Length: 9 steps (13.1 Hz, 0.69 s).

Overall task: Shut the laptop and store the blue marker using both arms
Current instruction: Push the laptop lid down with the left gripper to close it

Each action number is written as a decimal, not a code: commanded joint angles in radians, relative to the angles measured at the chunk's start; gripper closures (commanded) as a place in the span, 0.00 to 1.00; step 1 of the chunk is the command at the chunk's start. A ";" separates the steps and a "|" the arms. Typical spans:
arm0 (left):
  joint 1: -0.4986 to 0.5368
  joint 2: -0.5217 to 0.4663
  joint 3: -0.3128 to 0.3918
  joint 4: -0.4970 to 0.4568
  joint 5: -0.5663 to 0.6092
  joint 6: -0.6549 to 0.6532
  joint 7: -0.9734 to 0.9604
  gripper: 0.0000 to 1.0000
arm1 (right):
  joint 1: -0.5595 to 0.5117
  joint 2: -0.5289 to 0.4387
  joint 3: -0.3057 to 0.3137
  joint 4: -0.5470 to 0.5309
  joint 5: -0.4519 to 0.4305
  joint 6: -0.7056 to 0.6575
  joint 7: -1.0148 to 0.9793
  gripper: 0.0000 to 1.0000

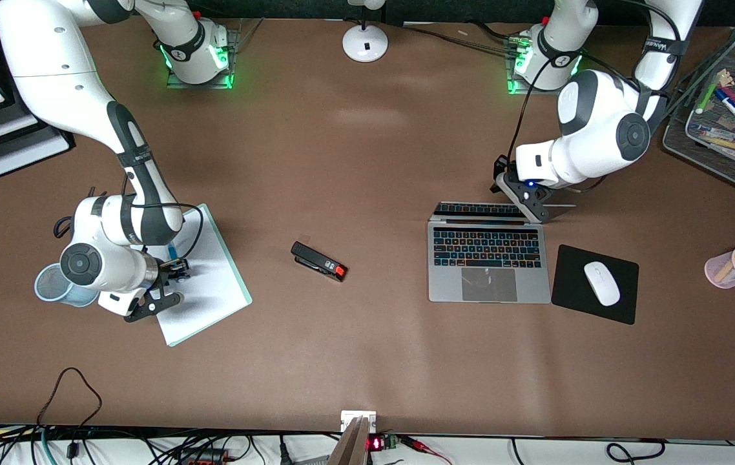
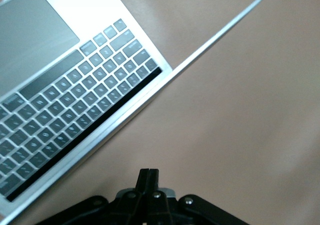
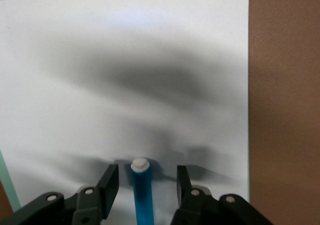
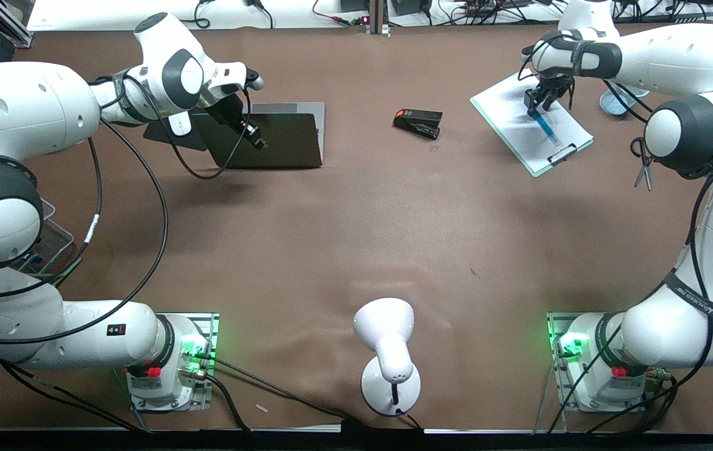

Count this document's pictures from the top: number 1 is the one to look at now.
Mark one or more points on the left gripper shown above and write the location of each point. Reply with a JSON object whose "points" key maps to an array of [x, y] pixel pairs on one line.
{"points": [[502, 171]]}

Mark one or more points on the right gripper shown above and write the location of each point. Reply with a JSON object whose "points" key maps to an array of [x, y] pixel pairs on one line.
{"points": [[168, 272]]}

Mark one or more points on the blue marker pen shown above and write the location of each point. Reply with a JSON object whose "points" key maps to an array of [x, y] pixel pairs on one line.
{"points": [[172, 250]]}

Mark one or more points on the silver laptop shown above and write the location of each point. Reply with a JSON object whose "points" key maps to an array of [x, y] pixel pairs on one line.
{"points": [[490, 284]]}

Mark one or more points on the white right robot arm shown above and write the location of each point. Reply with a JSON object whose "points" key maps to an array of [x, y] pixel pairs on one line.
{"points": [[51, 71]]}

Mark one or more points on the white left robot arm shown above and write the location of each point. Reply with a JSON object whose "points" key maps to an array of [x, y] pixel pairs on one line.
{"points": [[600, 116]]}

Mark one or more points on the green marker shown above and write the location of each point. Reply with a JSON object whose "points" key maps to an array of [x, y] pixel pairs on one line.
{"points": [[708, 95]]}

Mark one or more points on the white paper sheet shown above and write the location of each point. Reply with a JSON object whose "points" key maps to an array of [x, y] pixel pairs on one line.
{"points": [[212, 290]]}

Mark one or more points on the light green clipboard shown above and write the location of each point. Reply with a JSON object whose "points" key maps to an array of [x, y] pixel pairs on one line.
{"points": [[229, 258]]}

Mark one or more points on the blue mesh pen cup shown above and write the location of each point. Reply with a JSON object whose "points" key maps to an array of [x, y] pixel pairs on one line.
{"points": [[44, 284]]}

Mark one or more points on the black scissors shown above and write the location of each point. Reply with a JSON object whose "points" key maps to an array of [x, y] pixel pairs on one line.
{"points": [[57, 226]]}

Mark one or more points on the black mouse pad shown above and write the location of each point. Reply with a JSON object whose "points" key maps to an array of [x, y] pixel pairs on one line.
{"points": [[568, 284]]}

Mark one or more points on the white computer mouse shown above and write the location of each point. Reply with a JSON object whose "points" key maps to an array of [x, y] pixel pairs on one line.
{"points": [[602, 283]]}

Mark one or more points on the black stapler red tip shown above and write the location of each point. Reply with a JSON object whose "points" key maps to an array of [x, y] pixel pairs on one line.
{"points": [[316, 260]]}

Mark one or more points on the orange connector block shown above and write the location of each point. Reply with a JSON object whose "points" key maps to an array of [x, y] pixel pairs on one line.
{"points": [[203, 458]]}

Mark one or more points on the black mesh desk organiser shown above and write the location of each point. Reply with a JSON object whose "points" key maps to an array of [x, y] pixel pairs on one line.
{"points": [[684, 139]]}

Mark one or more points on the white round lamp base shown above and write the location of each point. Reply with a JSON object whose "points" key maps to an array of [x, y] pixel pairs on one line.
{"points": [[365, 42]]}

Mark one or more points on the small white box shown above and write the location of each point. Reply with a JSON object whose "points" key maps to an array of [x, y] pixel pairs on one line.
{"points": [[349, 416]]}

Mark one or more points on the yellow pencil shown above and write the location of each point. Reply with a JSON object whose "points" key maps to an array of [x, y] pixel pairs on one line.
{"points": [[729, 143]]}

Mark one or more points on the yellow wooden ruler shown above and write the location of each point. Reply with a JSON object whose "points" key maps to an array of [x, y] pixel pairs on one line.
{"points": [[729, 266]]}

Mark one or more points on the red LED display board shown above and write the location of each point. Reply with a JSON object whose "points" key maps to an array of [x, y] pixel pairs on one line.
{"points": [[375, 444]]}

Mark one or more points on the wooden post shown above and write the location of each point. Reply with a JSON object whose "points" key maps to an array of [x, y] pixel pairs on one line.
{"points": [[351, 449]]}

